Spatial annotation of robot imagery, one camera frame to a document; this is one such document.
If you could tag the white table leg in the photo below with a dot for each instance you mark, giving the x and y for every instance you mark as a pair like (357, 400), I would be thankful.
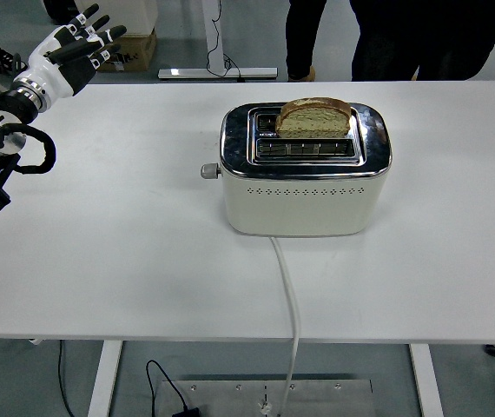
(104, 382)
(425, 382)

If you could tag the brown bread slice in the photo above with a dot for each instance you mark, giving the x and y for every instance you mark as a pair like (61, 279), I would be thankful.
(312, 121)

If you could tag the white desk stand with foot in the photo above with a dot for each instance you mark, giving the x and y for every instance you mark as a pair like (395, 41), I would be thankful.
(208, 26)

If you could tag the brown cardboard box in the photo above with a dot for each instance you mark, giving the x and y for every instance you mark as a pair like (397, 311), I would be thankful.
(134, 54)

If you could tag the cream chrome two-slot toaster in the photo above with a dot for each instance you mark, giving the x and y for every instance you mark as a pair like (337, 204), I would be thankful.
(295, 208)

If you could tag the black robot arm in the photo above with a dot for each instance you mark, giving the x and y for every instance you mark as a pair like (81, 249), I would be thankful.
(0, 104)

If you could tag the person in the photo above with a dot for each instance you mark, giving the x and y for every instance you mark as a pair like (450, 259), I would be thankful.
(304, 35)
(404, 39)

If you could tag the grey toaster lever knob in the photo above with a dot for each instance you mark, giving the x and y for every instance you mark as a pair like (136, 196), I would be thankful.
(208, 170)

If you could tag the grey metal plate with screws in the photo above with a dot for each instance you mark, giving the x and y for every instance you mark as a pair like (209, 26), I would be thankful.
(230, 399)

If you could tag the black caster wheel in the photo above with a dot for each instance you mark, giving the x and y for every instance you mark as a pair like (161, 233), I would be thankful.
(493, 350)

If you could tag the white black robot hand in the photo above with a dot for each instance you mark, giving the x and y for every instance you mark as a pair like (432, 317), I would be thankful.
(43, 65)

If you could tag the black object on floor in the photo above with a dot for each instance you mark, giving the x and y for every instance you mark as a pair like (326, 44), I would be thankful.
(56, 11)

